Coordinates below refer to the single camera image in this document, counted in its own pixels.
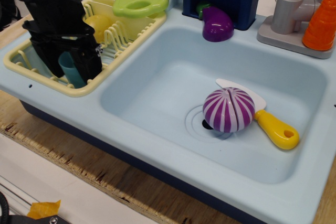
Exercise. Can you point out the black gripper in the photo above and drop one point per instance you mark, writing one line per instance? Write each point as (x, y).
(57, 26)

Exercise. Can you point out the teal plastic cup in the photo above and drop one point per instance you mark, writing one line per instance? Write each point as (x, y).
(70, 71)

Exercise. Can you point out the pale yellow drying rack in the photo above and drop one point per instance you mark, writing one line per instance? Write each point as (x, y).
(121, 39)

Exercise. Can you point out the light blue toy sink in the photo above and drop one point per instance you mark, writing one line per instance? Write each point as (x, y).
(150, 107)

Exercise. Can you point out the purple toy eggplant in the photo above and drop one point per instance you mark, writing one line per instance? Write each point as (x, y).
(218, 26)

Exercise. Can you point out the yellow tape piece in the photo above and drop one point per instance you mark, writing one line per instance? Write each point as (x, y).
(40, 210)

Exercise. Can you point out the purple striped toy onion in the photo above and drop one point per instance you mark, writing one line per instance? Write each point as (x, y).
(229, 110)

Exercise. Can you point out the grey toy faucet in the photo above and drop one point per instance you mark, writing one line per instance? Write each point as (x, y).
(286, 27)

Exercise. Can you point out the orange toy carrot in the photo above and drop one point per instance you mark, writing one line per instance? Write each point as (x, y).
(320, 33)

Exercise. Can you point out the grey metal bracket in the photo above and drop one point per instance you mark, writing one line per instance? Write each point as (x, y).
(16, 219)

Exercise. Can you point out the yellow handled toy knife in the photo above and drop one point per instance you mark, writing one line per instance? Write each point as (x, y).
(280, 133)

